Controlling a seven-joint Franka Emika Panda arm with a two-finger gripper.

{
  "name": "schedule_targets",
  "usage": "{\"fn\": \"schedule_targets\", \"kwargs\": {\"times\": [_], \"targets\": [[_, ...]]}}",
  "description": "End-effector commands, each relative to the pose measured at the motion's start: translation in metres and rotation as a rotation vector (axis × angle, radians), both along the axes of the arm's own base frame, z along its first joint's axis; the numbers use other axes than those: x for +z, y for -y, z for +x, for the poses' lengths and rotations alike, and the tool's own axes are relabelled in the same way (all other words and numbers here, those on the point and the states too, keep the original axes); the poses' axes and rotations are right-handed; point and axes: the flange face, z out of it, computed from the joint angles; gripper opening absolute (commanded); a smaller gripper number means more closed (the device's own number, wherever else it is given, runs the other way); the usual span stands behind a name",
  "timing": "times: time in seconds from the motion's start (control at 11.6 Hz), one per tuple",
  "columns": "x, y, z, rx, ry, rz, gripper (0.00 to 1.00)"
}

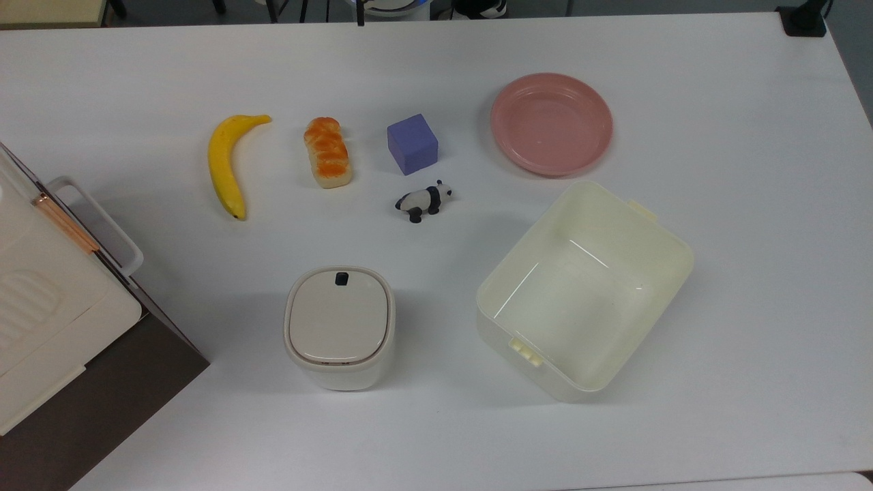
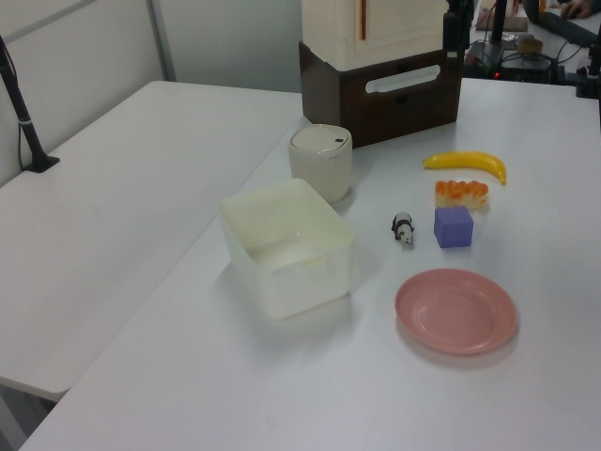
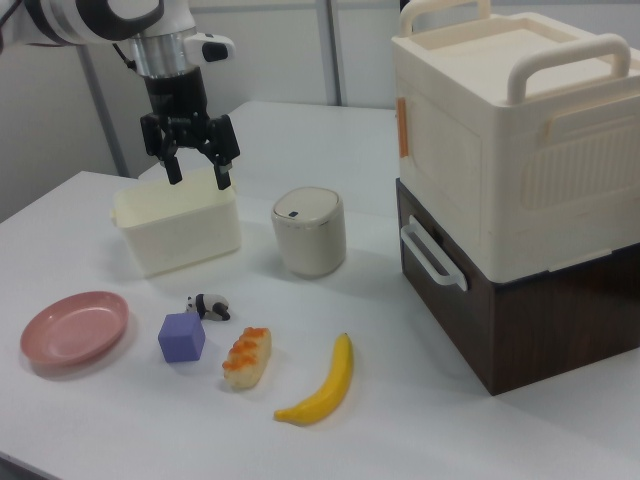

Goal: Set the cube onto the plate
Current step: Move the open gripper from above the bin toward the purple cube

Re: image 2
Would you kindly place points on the yellow banana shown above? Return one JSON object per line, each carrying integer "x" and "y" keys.
{"x": 469, "y": 160}

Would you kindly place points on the black electronic device red light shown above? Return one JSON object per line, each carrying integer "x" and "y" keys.
{"x": 523, "y": 68}

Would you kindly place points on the small beige trash can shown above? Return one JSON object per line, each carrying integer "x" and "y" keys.
{"x": 321, "y": 164}

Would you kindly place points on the pink plate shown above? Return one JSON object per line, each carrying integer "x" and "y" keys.
{"x": 455, "y": 312}

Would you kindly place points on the salmon sushi toy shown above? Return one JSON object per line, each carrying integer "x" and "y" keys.
{"x": 462, "y": 195}

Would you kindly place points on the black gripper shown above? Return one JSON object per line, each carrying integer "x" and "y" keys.
{"x": 457, "y": 16}

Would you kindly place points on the brown cardboard item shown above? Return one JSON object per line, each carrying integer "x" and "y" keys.
{"x": 529, "y": 44}

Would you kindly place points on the white open plastic bin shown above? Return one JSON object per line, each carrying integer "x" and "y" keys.
{"x": 291, "y": 277}

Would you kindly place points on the purple cube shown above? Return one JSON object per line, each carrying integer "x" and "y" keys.
{"x": 453, "y": 230}

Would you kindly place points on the bystander hand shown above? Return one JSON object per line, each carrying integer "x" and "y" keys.
{"x": 573, "y": 9}

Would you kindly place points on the black camera on mount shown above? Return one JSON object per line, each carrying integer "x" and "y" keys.
{"x": 590, "y": 75}

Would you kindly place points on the panda toy figure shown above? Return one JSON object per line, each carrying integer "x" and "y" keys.
{"x": 403, "y": 228}

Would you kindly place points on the dark brown drawer box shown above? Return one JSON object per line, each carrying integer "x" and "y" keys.
{"x": 399, "y": 117}

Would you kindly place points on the black clamped stand pole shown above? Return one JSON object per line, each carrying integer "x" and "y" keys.
{"x": 23, "y": 119}

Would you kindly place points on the black monitor stand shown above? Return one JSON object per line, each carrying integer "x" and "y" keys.
{"x": 497, "y": 28}

